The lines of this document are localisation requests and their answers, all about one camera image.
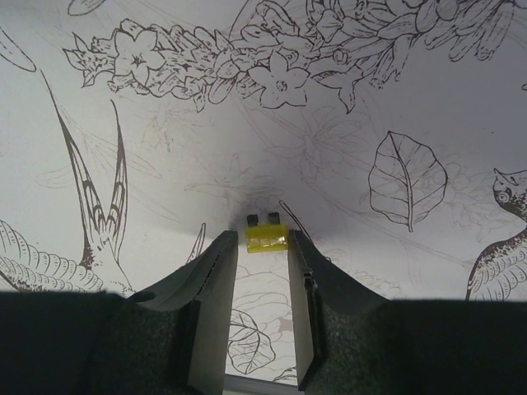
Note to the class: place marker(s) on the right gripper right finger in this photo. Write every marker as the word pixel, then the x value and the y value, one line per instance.
pixel 315 284

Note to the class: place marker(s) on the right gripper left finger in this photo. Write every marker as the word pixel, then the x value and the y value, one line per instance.
pixel 177 329

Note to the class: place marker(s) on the yellow blade fuse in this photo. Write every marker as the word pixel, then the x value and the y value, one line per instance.
pixel 270 236

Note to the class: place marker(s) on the floral printed mat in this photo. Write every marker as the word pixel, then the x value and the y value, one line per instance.
pixel 392 132

